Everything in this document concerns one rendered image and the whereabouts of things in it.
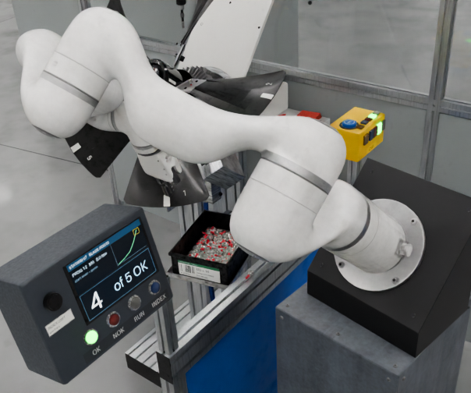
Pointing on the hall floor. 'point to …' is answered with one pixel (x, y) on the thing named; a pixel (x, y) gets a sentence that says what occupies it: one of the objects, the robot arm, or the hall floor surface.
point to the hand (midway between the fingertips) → (168, 188)
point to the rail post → (175, 386)
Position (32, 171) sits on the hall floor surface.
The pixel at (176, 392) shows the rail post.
